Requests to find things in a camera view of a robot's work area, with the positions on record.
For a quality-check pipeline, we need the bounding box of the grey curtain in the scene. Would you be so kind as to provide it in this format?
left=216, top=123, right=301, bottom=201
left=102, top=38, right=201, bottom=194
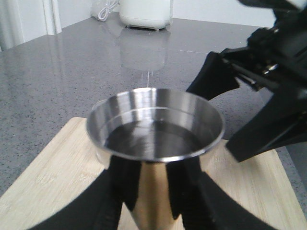
left=0, top=0, right=62, bottom=51

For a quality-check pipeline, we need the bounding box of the steel hourglass jigger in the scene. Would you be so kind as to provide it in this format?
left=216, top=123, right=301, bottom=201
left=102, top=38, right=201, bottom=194
left=86, top=88, right=225, bottom=230

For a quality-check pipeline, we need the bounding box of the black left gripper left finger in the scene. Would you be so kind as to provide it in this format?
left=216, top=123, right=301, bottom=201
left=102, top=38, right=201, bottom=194
left=32, top=156, right=141, bottom=230

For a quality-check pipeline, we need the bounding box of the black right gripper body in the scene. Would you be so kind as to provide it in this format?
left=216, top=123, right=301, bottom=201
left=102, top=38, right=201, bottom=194
left=221, top=0, right=307, bottom=91

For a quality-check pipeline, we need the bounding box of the small glass beaker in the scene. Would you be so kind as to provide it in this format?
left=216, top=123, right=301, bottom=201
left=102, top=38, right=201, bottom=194
left=92, top=99, right=111, bottom=170

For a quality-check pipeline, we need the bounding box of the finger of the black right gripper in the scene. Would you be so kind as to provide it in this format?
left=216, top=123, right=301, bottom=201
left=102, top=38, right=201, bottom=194
left=186, top=52, right=240, bottom=100
left=226, top=88, right=307, bottom=162

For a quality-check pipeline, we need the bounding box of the white kitchen appliance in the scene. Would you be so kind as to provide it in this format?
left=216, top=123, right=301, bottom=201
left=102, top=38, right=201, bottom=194
left=119, top=0, right=173, bottom=31

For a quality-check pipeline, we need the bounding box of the wooden cutting board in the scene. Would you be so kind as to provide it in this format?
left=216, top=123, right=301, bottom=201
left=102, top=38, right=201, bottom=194
left=0, top=117, right=307, bottom=230

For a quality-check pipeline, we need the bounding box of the white coiled cable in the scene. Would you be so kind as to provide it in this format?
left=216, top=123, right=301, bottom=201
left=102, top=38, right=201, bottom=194
left=90, top=0, right=120, bottom=23

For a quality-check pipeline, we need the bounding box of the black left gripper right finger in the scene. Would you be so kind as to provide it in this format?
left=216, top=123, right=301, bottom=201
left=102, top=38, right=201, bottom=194
left=166, top=158, right=273, bottom=230

